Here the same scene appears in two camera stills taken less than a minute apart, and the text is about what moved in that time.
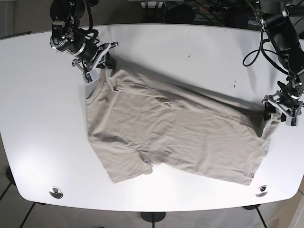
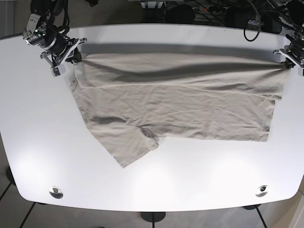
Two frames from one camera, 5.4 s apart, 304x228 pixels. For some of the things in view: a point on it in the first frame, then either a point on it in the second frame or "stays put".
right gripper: (288, 99) to (295, 51)
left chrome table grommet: (56, 192) stays put
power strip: (211, 9) stays put
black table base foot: (153, 216) stays put
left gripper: (89, 52) to (59, 47)
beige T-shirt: (137, 122) to (129, 99)
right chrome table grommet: (263, 191) stays put
